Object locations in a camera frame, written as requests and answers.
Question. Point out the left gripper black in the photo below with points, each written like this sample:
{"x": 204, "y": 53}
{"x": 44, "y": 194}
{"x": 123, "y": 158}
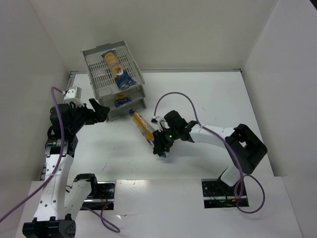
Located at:
{"x": 87, "y": 113}

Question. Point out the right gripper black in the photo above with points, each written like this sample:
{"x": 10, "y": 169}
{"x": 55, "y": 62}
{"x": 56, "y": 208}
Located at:
{"x": 161, "y": 143}

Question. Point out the pasta bag blue-yellow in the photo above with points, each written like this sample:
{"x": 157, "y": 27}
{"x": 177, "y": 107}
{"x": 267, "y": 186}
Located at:
{"x": 143, "y": 126}
{"x": 121, "y": 99}
{"x": 120, "y": 74}

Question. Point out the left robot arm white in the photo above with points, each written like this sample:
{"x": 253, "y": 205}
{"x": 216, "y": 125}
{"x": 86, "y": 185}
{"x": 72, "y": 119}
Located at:
{"x": 58, "y": 209}

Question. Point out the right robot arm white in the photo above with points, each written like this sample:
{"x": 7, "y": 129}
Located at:
{"x": 245, "y": 149}

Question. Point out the grey three-tier tray shelf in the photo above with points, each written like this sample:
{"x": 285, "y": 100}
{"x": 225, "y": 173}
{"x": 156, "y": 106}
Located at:
{"x": 104, "y": 85}

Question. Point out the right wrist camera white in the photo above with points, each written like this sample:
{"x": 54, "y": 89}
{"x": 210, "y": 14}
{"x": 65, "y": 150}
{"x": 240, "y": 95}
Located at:
{"x": 159, "y": 121}

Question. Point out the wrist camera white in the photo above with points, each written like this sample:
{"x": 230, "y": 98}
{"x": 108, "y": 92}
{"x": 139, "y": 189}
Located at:
{"x": 73, "y": 97}
{"x": 159, "y": 121}

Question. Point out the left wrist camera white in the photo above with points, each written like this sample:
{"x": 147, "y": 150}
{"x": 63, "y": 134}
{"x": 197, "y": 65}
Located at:
{"x": 73, "y": 97}

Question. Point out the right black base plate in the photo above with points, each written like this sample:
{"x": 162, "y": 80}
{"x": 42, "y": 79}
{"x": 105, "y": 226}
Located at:
{"x": 217, "y": 194}

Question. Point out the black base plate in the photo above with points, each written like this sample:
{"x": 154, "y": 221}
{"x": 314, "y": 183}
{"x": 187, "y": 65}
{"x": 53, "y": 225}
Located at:
{"x": 217, "y": 194}
{"x": 104, "y": 197}

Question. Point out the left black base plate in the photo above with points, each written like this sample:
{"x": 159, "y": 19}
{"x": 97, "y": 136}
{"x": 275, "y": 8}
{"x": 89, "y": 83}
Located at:
{"x": 104, "y": 197}

